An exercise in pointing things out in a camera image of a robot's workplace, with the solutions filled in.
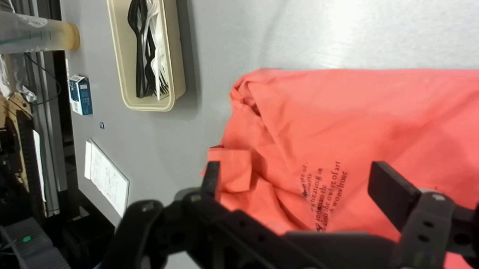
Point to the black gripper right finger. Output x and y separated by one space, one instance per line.
394 192

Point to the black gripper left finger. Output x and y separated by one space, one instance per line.
211 180

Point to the coral printed sweatshirt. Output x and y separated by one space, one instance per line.
374 124

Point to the white paper label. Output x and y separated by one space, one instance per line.
106 177

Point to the beige cutlery tray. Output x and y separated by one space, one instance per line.
174 75

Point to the black plastic fork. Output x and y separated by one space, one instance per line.
141 65

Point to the white plastic cutlery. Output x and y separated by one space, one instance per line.
162 50

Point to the small blue white carton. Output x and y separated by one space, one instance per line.
79 95

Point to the black device green light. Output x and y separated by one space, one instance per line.
30 244

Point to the brown cardboard piece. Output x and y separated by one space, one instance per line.
15 114

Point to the tan wooden board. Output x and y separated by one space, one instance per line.
39 35

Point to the aluminium frame profile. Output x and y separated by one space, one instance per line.
46 124

